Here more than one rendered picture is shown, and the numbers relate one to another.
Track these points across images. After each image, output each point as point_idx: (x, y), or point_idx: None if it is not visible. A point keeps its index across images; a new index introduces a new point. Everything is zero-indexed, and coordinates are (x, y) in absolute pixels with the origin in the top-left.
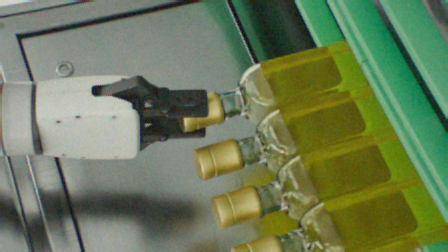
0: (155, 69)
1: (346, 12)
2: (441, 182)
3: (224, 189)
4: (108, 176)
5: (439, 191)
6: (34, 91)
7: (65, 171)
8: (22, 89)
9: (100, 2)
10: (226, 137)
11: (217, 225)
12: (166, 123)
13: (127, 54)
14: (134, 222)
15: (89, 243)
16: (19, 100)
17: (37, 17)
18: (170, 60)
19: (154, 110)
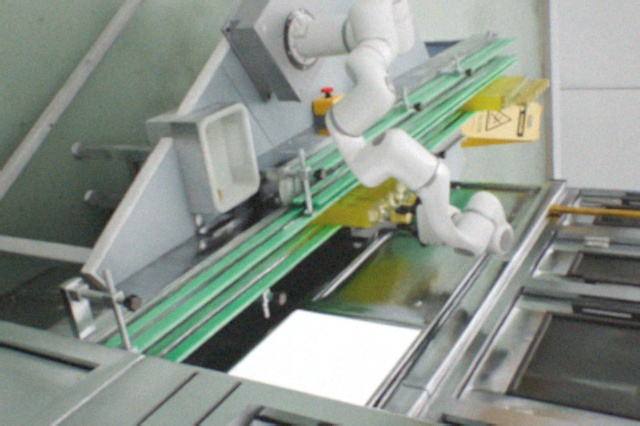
0: (379, 291)
1: (328, 196)
2: None
3: (401, 256)
4: (438, 271)
5: None
6: (452, 215)
7: (452, 277)
8: (456, 217)
9: (371, 315)
10: (381, 266)
11: None
12: (412, 226)
13: (384, 299)
14: (443, 259)
15: (464, 260)
16: (460, 214)
17: (406, 319)
18: (369, 291)
19: None
